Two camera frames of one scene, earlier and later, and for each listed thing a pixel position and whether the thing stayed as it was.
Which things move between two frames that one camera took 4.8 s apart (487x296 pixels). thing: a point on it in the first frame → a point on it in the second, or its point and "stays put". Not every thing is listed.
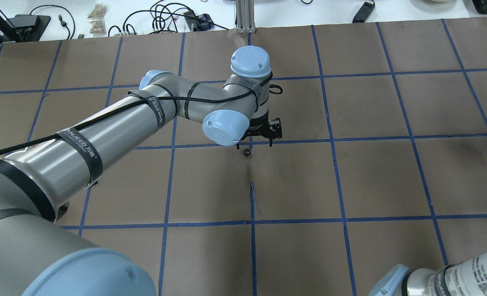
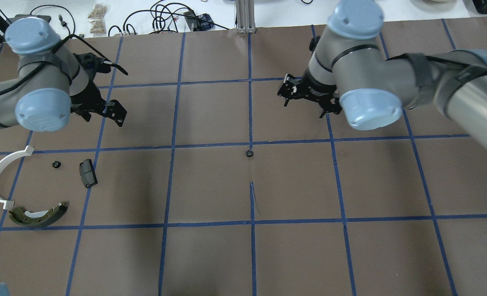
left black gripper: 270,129 → 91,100
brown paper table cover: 393,151 stays put
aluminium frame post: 245,20 stays put
